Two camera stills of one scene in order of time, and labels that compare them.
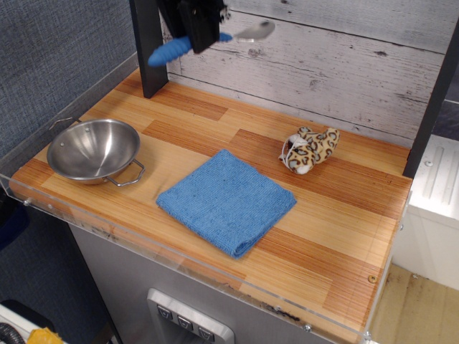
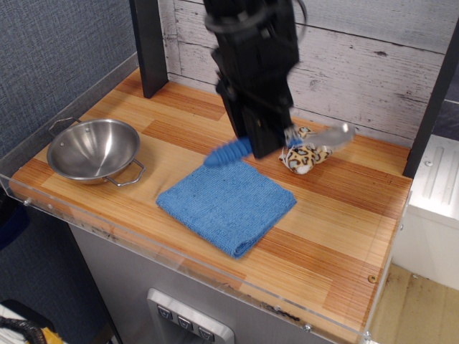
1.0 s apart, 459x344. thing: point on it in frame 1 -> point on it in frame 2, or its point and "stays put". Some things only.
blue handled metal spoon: [252, 31] -> [294, 137]
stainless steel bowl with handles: [93, 151] stays put
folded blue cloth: [226, 203] stays put
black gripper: [201, 18] -> [254, 64]
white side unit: [428, 245] stays put
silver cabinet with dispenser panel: [152, 298] stays put
